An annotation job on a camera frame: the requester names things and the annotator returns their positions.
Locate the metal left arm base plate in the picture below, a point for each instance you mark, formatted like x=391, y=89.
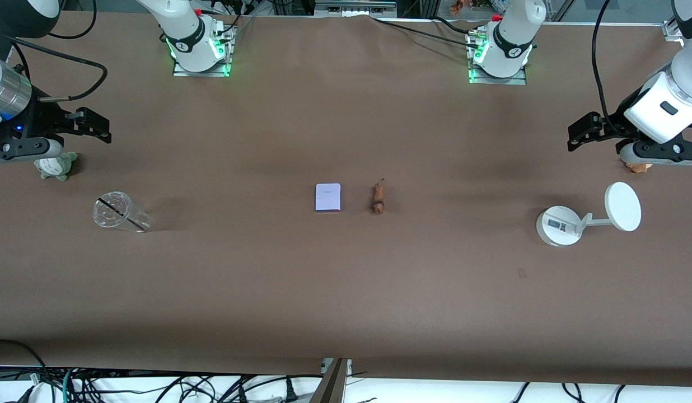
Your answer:
x=497, y=80

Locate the aluminium frame corner bracket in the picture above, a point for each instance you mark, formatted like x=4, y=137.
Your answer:
x=673, y=31

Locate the aluminium frame post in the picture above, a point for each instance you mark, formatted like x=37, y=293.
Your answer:
x=330, y=386

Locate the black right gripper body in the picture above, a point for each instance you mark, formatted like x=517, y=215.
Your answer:
x=42, y=116

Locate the brown hamster plush toy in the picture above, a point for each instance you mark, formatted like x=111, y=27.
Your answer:
x=637, y=167

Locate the brown table cover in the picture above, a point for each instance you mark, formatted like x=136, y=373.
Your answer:
x=346, y=280

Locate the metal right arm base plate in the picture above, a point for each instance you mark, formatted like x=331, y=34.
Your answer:
x=203, y=71

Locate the white round desk stand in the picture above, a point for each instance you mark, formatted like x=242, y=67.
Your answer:
x=559, y=225

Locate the aluminium rail with sockets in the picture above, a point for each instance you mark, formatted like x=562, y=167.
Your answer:
x=354, y=6

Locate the brown lion statue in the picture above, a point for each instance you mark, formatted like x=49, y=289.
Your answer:
x=378, y=197

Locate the black power plug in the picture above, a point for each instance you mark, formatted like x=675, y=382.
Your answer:
x=290, y=392

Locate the clear plastic cup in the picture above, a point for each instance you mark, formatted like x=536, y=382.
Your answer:
x=113, y=211

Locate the black drinking straw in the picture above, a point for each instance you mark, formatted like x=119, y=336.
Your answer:
x=122, y=214

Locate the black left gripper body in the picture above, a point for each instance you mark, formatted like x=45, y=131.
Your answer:
x=611, y=124

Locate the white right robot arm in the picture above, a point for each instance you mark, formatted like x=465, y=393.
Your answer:
x=183, y=33

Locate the orange toy figure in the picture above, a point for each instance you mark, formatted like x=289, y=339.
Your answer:
x=457, y=6

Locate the grey green plush toy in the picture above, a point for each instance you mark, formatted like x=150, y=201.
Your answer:
x=57, y=168

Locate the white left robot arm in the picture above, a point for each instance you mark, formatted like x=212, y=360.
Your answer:
x=514, y=33

